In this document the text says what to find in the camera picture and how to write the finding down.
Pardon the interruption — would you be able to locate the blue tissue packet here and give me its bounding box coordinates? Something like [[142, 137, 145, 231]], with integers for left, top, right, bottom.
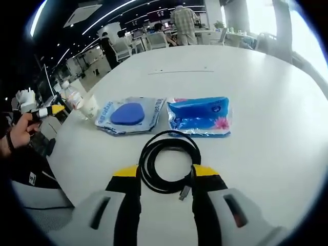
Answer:
[[166, 95, 234, 138]]

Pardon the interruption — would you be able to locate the curved ceiling light strip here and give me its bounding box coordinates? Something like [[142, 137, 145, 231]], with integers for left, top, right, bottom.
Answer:
[[82, 0, 140, 35]]

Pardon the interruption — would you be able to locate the white table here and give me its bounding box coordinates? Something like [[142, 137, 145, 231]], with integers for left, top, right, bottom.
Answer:
[[11, 44, 326, 242]]

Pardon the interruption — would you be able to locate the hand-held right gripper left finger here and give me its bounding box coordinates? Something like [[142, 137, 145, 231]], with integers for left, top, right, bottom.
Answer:
[[51, 165, 142, 246]]

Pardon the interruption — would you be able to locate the ceiling air vent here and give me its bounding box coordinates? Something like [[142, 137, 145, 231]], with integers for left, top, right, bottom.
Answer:
[[63, 5, 97, 29]]

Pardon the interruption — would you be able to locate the black wristband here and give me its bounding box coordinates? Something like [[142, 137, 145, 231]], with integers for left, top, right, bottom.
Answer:
[[5, 130, 16, 153]]

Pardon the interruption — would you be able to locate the black cable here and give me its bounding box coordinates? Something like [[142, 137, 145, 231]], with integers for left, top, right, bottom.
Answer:
[[138, 130, 202, 202]]

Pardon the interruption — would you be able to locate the person's left hand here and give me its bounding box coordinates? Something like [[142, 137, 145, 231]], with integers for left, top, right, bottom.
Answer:
[[11, 112, 43, 150]]

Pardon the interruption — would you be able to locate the blue wet wipes pack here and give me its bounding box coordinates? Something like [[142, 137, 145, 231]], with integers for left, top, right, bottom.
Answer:
[[94, 95, 168, 136]]

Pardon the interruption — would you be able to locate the white paper cup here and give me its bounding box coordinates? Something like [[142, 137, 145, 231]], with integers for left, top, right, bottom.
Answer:
[[76, 94, 99, 121]]

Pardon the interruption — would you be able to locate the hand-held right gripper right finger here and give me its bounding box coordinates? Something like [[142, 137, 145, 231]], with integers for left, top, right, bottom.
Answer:
[[191, 165, 291, 246]]

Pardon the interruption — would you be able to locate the clear plastic water bottle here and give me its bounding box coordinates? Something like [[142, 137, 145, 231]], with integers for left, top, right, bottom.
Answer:
[[60, 80, 86, 111]]

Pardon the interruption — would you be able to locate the person's dark clothing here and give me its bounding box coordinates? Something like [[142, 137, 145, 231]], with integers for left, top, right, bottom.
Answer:
[[7, 147, 63, 191]]

